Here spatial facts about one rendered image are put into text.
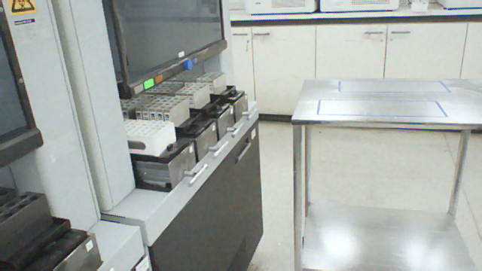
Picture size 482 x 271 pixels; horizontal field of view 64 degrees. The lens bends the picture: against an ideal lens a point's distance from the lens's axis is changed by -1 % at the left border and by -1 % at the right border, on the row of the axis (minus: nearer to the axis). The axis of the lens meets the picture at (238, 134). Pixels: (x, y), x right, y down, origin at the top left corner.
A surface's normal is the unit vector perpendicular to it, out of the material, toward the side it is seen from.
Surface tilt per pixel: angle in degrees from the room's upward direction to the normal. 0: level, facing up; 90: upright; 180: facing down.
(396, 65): 90
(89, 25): 90
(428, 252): 0
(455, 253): 0
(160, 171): 90
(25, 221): 90
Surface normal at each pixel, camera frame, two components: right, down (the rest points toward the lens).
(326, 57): -0.36, 0.37
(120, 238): -0.07, -0.92
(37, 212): 0.94, 0.07
